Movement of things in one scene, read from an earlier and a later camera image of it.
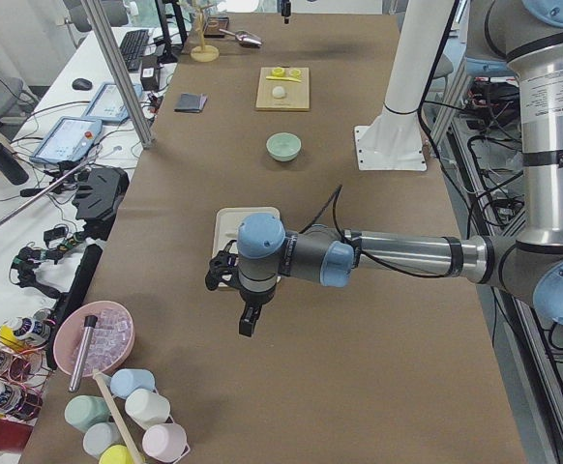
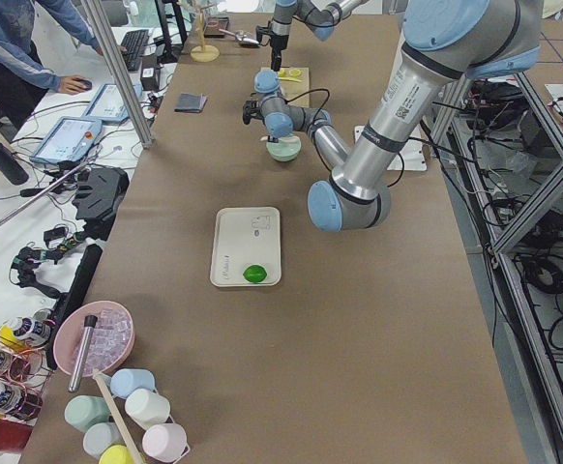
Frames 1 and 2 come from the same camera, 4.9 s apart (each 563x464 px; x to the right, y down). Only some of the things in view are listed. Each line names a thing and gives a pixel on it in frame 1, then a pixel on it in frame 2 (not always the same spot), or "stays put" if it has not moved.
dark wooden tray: [213, 26] stays put
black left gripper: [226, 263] -> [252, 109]
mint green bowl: [282, 147] stays put
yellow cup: [116, 454] stays put
